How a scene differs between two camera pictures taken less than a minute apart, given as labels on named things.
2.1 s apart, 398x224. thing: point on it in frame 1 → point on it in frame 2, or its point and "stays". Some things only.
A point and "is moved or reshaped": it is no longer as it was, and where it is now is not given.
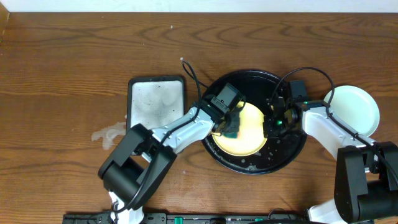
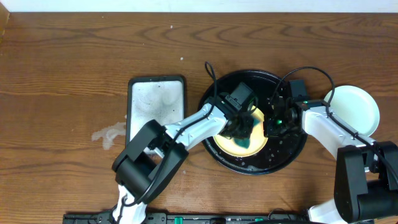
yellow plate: [250, 135] stays
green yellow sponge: [231, 135] is moved or reshaped
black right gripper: [269, 130] stays
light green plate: [354, 108] stays
